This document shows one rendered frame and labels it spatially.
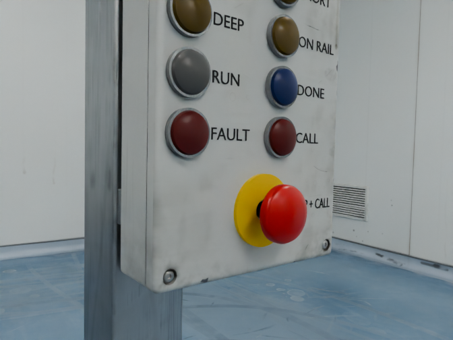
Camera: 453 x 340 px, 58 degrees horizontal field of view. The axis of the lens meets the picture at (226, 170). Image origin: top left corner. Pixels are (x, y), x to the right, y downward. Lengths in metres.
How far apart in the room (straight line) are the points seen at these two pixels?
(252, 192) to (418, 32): 3.34
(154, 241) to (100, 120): 0.11
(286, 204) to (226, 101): 0.08
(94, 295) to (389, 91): 3.39
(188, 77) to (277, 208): 0.10
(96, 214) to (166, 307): 0.09
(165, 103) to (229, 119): 0.05
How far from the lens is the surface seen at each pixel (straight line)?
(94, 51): 0.34
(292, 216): 0.27
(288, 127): 0.30
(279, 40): 0.30
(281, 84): 0.30
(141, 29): 0.27
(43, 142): 3.65
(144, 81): 0.26
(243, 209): 0.28
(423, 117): 3.44
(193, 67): 0.25
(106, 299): 0.33
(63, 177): 3.69
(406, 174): 3.49
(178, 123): 0.24
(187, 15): 0.25
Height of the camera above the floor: 0.90
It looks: 3 degrees down
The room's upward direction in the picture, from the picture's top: 1 degrees clockwise
